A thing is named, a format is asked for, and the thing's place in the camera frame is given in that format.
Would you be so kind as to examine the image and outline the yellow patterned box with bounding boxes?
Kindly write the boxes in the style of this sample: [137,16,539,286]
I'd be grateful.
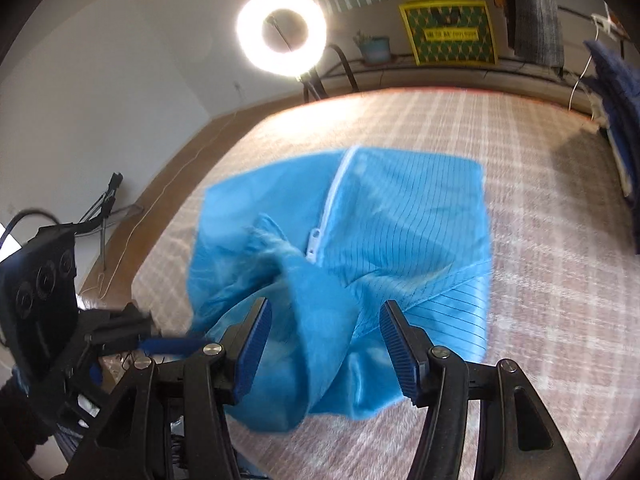
[398,0,499,67]

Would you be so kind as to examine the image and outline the grey plaid coat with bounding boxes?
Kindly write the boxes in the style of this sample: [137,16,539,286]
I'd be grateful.
[510,0,566,68]

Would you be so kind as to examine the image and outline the black metal clothes rack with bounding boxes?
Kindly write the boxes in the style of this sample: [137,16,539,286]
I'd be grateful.
[320,0,640,92]

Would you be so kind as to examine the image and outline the checked bed blanket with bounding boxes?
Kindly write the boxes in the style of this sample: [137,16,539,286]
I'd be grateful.
[130,87,640,480]

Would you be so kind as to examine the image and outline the white floor cable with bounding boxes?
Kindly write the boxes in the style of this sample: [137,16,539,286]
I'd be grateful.
[95,114,237,291]

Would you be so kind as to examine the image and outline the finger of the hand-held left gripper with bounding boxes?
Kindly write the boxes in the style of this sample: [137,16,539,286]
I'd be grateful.
[137,337,211,357]

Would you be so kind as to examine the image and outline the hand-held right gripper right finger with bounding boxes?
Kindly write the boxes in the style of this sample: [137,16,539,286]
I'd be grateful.
[379,300,581,480]

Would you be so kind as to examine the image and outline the small potted plant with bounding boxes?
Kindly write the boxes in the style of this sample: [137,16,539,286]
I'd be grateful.
[352,30,392,66]

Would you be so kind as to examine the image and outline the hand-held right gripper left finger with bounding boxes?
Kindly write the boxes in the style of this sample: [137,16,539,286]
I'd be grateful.
[77,297,274,480]

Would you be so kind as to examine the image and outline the black floor cables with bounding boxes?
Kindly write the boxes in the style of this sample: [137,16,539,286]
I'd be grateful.
[75,172,143,235]

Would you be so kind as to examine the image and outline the black curved metal bar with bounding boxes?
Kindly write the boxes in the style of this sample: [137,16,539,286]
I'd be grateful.
[325,44,361,93]

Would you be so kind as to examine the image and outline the white clip lamp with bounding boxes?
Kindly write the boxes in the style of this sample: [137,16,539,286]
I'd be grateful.
[567,2,632,111]

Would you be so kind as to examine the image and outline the ring light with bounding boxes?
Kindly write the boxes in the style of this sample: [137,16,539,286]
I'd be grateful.
[236,0,328,106]

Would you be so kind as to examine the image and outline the light blue striped coat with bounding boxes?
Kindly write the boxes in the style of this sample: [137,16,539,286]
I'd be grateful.
[187,145,493,433]

